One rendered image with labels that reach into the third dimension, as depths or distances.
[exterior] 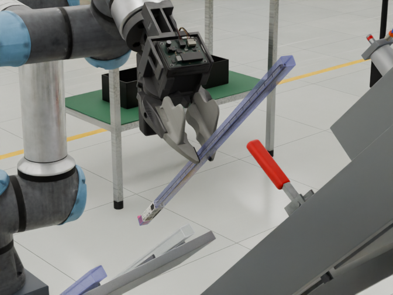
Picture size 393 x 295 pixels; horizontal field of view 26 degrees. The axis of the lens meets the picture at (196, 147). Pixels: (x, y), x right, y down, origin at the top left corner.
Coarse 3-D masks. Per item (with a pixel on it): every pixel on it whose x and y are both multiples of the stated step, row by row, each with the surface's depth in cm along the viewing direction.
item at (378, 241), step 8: (392, 224) 80; (384, 232) 81; (392, 232) 85; (376, 240) 83; (384, 240) 87; (392, 240) 92; (360, 248) 84; (368, 248) 86; (376, 248) 90; (352, 256) 85; (360, 256) 89; (344, 264) 87
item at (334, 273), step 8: (384, 248) 143; (392, 248) 152; (368, 256) 141; (376, 256) 149; (352, 264) 137; (360, 264) 146; (328, 272) 125; (336, 272) 135; (344, 272) 143; (328, 280) 125
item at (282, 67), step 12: (288, 60) 82; (276, 72) 83; (288, 72) 83; (264, 84) 85; (276, 84) 85; (252, 96) 88; (264, 96) 88; (240, 108) 91; (252, 108) 90; (228, 120) 94; (240, 120) 93; (216, 132) 97; (228, 132) 96; (204, 144) 100; (216, 144) 98; (204, 156) 102; (192, 168) 105; (180, 180) 109; (168, 192) 113; (156, 204) 118
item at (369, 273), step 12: (372, 264) 148; (384, 264) 149; (348, 276) 144; (360, 276) 145; (372, 276) 147; (384, 276) 148; (324, 288) 140; (336, 288) 141; (348, 288) 143; (360, 288) 144
